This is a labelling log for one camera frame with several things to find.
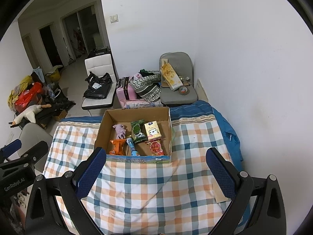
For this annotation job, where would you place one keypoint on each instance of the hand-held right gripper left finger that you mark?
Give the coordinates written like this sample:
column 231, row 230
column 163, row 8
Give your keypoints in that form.
column 91, row 173

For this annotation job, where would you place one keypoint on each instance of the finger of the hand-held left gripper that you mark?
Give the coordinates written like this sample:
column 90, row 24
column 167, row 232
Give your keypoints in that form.
column 34, row 155
column 12, row 146

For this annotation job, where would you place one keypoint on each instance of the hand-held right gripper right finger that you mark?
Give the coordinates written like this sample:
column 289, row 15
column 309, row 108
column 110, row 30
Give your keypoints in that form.
column 220, row 176

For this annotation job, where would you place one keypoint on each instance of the orange snack packet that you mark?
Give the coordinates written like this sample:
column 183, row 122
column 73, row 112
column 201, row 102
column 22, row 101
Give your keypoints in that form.
column 117, row 146

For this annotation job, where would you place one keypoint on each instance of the blue stick packet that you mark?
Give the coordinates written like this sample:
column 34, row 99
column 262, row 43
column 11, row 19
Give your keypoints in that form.
column 132, row 147

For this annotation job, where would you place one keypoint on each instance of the purple cloth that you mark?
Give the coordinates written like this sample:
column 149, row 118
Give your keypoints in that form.
column 119, row 131

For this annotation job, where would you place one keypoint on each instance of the green snack packet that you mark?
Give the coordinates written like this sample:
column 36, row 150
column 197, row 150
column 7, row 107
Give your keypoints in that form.
column 138, row 131

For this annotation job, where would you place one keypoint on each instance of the red snack packet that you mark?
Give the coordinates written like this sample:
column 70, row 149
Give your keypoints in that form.
column 155, row 148

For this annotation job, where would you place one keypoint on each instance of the yellow tissue pack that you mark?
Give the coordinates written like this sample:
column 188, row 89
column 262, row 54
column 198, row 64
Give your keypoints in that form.
column 152, row 131

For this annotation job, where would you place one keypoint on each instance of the beige paper sheet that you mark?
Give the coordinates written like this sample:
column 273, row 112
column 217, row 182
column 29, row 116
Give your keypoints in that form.
column 215, row 195

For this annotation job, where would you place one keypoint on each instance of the grey round-backed chair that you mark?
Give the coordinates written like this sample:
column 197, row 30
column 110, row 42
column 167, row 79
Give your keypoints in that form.
column 34, row 131

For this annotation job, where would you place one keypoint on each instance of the white goose plush toy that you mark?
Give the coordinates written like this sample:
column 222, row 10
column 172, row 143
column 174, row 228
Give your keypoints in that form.
column 30, row 112

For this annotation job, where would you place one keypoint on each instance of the small brown cardboard box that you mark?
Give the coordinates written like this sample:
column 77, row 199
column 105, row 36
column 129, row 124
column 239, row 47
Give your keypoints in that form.
column 60, row 115

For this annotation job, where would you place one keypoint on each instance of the red plastic bag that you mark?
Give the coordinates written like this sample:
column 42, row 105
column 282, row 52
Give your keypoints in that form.
column 27, row 96

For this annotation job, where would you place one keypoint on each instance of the checked quilt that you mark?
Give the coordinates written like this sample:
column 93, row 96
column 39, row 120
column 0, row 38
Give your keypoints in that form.
column 146, row 188

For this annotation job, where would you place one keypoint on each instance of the yellow bag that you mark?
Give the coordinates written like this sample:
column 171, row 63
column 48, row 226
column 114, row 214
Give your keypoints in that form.
column 24, row 80

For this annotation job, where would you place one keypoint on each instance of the clear plastic bag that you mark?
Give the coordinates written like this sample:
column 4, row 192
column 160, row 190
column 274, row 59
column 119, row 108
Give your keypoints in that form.
column 51, row 91

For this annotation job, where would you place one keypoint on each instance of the grey blue cloth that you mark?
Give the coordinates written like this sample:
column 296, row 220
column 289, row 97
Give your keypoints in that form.
column 39, row 74

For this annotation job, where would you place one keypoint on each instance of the black plastic bag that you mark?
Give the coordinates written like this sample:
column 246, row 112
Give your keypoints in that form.
column 97, row 90

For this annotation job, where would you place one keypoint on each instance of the yellow bin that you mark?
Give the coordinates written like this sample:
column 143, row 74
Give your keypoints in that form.
column 55, row 74

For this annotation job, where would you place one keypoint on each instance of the pale floral packet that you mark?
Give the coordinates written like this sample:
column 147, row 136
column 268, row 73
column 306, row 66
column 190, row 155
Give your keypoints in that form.
column 141, row 104

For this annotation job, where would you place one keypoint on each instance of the pink suitcase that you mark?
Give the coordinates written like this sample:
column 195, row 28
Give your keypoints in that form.
column 122, row 93

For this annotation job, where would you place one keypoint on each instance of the tape roll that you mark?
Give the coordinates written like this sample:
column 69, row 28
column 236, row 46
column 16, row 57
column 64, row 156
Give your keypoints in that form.
column 183, row 91

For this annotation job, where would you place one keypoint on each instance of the patterned tote bag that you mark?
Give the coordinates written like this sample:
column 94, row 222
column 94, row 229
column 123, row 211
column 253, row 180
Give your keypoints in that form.
column 146, row 88

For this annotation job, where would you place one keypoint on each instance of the white padded chair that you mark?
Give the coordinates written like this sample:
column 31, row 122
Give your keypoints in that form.
column 97, row 63

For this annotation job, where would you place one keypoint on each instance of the yellow snack box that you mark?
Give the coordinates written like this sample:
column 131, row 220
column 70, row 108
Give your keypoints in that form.
column 170, row 74

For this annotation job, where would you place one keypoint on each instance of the grey padded chair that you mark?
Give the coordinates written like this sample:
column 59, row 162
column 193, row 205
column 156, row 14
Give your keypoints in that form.
column 178, row 61

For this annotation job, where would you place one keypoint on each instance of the glass sliding door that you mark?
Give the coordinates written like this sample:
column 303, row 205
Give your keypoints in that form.
column 83, row 29

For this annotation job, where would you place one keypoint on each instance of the white wall switch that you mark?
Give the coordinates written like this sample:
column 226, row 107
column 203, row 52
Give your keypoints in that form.
column 114, row 18

